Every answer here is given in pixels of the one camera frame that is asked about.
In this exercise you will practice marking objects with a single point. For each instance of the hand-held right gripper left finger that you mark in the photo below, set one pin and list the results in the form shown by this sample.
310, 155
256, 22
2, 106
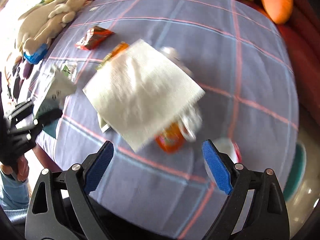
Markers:
98, 170

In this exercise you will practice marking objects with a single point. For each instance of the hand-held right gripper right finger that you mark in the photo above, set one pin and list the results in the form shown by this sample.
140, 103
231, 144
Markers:
220, 170

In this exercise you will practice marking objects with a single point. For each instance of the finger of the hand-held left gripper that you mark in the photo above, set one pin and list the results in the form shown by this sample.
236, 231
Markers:
46, 118
21, 110

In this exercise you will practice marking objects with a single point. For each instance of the white and green medicine box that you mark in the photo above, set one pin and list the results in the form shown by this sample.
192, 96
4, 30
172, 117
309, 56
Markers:
60, 87

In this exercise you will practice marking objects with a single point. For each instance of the teal plastic basin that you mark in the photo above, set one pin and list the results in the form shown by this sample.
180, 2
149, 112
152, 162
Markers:
296, 172

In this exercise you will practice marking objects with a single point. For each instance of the white paper towel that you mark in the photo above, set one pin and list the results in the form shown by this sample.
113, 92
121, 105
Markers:
140, 92

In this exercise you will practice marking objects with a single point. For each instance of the red snack wrapper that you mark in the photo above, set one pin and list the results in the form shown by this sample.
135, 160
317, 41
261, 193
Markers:
93, 38

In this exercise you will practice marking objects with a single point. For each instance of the orange snack packet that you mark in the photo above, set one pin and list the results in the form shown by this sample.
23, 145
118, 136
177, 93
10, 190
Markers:
117, 51

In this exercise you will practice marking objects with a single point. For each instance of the person's left hand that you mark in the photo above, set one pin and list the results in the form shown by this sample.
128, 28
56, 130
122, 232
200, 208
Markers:
23, 168

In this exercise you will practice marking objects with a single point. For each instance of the purple object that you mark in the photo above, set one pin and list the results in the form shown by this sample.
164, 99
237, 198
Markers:
25, 70

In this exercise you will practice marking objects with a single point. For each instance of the person's jeans leg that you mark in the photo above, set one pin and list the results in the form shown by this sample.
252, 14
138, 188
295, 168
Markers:
12, 192

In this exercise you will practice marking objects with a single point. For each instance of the small green and white packet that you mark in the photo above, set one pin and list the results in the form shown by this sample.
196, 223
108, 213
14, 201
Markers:
67, 68

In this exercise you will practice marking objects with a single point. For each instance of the orange pouch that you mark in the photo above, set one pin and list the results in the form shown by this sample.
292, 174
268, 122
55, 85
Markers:
170, 140

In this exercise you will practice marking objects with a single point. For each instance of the purple plaid blanket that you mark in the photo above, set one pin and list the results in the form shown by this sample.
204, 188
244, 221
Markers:
225, 80

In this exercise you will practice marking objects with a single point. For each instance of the orange carrot plush toy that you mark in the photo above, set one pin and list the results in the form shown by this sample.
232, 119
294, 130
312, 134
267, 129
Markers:
276, 2

